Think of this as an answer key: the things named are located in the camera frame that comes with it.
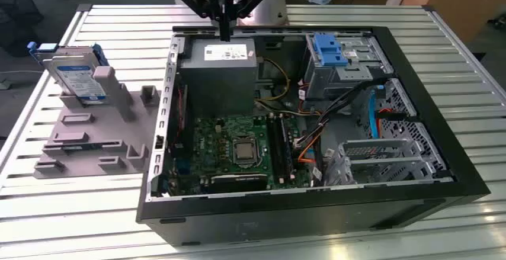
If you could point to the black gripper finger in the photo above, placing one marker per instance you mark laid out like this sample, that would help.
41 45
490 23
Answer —
197 6
248 6

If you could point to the hard disk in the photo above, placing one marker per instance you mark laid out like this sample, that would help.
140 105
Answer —
74 79

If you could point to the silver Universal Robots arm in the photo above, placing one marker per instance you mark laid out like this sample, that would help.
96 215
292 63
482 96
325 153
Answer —
265 12

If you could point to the silver disk bay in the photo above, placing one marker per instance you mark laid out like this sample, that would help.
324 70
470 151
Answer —
379 160

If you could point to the blue plastic drive latch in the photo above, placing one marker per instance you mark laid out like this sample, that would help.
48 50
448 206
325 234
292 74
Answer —
329 52

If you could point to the grey power supply unit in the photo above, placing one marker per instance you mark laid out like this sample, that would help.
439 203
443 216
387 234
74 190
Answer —
217 88

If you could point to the silver optical drive cage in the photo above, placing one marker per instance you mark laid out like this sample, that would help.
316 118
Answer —
355 73

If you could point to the green motherboard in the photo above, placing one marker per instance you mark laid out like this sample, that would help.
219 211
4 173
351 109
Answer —
209 135

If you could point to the black mesh wastebasket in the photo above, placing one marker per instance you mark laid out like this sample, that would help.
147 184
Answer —
18 20

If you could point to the black RAM stick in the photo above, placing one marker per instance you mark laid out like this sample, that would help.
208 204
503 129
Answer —
285 144

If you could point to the grey parts rack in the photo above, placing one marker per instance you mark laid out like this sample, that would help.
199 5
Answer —
107 129

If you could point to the silver CPU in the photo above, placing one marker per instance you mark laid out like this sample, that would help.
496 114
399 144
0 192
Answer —
244 150

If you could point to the CPU socket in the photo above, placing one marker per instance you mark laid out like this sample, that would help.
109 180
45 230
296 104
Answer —
232 153

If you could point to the blue expansion slot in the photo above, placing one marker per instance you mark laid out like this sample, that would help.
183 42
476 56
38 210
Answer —
183 166

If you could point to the wooden cabinet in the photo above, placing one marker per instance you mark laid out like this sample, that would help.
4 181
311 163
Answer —
466 5

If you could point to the small grey floor box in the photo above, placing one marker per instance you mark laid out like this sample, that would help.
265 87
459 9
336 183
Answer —
4 83

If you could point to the black graphics card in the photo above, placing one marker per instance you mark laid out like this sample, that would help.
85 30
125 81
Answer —
236 183

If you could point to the black chair base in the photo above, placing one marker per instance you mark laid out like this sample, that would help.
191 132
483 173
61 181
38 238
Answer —
498 21

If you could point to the black PC case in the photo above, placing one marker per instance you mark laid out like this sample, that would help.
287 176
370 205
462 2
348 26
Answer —
276 218

